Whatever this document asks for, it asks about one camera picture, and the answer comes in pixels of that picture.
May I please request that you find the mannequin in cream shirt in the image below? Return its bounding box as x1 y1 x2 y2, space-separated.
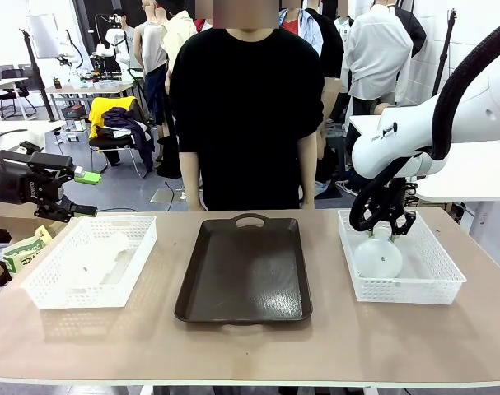
161 0 198 76

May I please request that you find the green white paper package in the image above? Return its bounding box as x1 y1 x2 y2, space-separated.
2 225 54 275

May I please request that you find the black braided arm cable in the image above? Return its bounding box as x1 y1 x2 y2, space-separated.
348 16 500 232
0 128 30 156

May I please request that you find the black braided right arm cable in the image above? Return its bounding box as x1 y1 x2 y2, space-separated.
348 16 500 232

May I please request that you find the person torso black sweater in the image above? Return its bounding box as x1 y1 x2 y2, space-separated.
169 27 325 211

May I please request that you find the white perforated plastic basket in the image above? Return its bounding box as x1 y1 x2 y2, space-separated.
20 215 158 310
337 208 468 306

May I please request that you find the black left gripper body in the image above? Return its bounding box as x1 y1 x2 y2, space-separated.
0 150 65 207

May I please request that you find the black light stand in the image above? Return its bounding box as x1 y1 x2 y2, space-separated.
432 10 459 96

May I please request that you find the person right forearm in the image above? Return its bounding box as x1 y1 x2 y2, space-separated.
179 151 203 202

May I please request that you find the mannequin in white shirt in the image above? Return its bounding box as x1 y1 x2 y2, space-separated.
340 0 414 119

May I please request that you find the black stand with softbox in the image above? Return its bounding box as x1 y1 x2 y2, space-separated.
19 14 64 123

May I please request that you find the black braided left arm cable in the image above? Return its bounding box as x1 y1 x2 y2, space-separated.
0 128 30 156

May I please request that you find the mannequin in black jacket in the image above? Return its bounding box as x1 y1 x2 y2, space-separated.
305 0 345 79

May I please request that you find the black metal frame chair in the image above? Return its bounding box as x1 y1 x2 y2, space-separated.
87 96 152 179

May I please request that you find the translucent plastic lab bottle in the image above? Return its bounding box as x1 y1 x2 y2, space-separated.
62 230 131 287

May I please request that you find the mannequin red shirt blue jacket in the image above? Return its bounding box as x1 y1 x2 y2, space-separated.
278 7 325 57

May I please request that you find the grey floor plate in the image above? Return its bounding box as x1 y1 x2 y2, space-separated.
150 188 177 204

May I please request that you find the mannequin in white tank top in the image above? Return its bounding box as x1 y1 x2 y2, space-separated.
133 0 169 139

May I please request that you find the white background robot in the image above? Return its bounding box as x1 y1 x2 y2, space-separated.
94 14 131 72

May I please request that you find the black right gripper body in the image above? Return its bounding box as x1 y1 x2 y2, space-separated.
367 176 416 220

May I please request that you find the translucent plastic conical flask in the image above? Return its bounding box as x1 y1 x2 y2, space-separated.
352 225 404 280

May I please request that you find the hanging black garment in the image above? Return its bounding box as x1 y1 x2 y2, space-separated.
393 6 428 58

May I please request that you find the yellow cloth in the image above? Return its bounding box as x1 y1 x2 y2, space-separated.
88 96 138 140

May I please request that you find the black office chair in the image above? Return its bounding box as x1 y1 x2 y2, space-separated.
0 63 38 120

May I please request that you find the person left forearm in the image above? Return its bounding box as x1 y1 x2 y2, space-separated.
297 133 319 202

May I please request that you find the dark brown plastic tray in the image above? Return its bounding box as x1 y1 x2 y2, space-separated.
174 212 314 328

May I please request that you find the dark purple garment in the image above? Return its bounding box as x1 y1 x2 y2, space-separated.
102 106 156 172

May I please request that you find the brown cardboard box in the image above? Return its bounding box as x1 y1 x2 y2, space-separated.
0 201 69 244

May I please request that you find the wooden background desk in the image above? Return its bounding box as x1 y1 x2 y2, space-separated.
44 81 134 124

